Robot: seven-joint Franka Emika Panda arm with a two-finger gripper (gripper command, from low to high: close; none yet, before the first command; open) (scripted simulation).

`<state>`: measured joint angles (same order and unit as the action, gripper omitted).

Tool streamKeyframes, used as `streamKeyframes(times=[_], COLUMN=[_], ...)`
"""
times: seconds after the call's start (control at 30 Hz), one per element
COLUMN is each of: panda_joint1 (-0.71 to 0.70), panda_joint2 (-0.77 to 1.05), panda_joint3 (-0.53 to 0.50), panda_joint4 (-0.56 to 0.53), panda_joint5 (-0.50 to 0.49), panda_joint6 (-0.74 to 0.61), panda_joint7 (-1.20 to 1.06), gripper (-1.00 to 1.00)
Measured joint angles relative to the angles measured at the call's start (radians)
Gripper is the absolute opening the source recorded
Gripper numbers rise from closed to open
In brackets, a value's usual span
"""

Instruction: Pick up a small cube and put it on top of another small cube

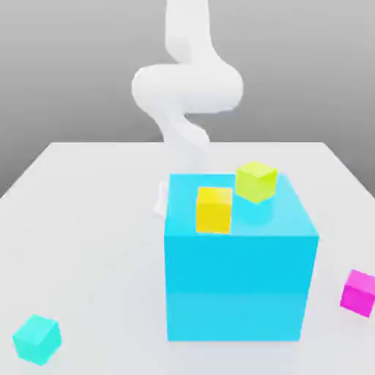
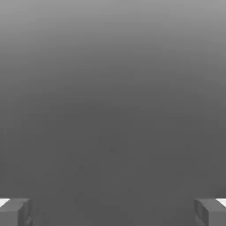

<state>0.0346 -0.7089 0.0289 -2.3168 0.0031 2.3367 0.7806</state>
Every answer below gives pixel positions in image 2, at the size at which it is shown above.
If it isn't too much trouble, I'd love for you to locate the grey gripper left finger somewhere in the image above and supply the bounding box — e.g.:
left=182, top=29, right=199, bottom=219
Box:
left=0, top=198, right=34, bottom=226

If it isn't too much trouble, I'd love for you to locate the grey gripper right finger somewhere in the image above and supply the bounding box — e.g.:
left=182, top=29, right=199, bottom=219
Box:
left=193, top=198, right=226, bottom=226

